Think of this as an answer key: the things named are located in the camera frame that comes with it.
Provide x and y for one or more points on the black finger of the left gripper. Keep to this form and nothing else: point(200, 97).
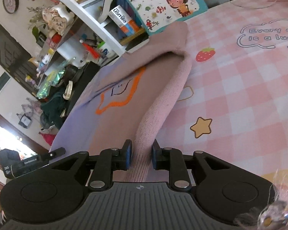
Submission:
point(54, 154)

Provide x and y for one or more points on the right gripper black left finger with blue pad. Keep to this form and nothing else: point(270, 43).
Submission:
point(58, 189)

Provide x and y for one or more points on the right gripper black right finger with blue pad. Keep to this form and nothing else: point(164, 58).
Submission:
point(222, 190)

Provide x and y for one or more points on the pink and lilac sweater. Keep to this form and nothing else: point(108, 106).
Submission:
point(130, 99)

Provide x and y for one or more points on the white wristwatch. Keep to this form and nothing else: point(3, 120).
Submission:
point(68, 90)

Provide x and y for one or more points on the iridescent wrapped bundle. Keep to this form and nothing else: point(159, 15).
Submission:
point(52, 80)

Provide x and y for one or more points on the black case on left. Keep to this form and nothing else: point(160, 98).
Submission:
point(84, 76)

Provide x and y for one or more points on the red tassel ornament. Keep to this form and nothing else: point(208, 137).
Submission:
point(94, 53)

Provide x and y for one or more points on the white pen cup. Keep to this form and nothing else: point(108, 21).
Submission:
point(105, 50)

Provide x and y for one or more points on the lucky cat figurine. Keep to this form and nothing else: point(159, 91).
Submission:
point(58, 18)

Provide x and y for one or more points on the white usmile box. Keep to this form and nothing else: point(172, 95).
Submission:
point(123, 21)

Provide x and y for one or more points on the teal children's picture book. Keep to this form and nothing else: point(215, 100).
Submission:
point(156, 15)

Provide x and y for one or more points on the white bookshelf frame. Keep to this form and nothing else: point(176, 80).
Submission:
point(95, 14)

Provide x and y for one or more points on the round wall clock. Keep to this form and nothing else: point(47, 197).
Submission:
point(10, 6)

